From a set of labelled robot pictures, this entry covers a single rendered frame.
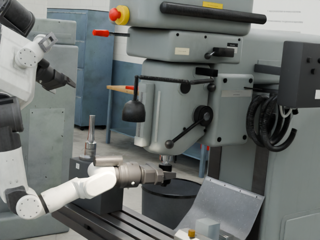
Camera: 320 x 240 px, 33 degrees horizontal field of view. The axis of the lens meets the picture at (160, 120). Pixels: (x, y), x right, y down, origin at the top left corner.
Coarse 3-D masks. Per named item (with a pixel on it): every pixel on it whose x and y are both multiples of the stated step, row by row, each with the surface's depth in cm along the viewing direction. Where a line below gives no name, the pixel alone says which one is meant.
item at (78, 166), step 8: (72, 160) 226; (80, 160) 224; (88, 160) 224; (72, 168) 227; (80, 168) 223; (72, 176) 227; (80, 176) 223; (88, 176) 220; (104, 192) 215; (112, 192) 219; (120, 192) 222; (80, 200) 224; (88, 200) 221; (96, 200) 217; (104, 200) 216; (112, 200) 219; (120, 200) 223; (88, 208) 221; (96, 208) 217; (104, 208) 217; (112, 208) 220; (120, 208) 223
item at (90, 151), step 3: (87, 147) 225; (90, 147) 225; (93, 147) 225; (87, 150) 225; (90, 150) 225; (93, 150) 226; (84, 153) 227; (87, 153) 225; (90, 153) 225; (93, 153) 226; (87, 156) 226; (90, 156) 226; (93, 156) 226
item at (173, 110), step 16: (144, 64) 183; (160, 64) 177; (176, 64) 175; (192, 64) 179; (144, 80) 184; (160, 96) 177; (176, 96) 176; (192, 96) 180; (160, 112) 178; (176, 112) 177; (192, 112) 181; (160, 128) 178; (176, 128) 178; (160, 144) 180; (176, 144) 181; (192, 144) 187
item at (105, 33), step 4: (92, 32) 175; (96, 32) 174; (100, 32) 175; (104, 32) 176; (108, 32) 177; (112, 32) 179; (116, 32) 180; (100, 36) 177; (104, 36) 177; (120, 36) 182; (124, 36) 182; (128, 36) 183
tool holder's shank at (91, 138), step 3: (90, 117) 224; (93, 117) 224; (90, 120) 224; (93, 120) 224; (90, 123) 225; (93, 123) 225; (90, 126) 225; (93, 126) 225; (90, 129) 225; (93, 129) 225; (90, 132) 225; (93, 132) 226; (90, 135) 225; (93, 135) 226; (87, 138) 226; (90, 138) 225; (93, 138) 226; (90, 141) 226; (93, 141) 227
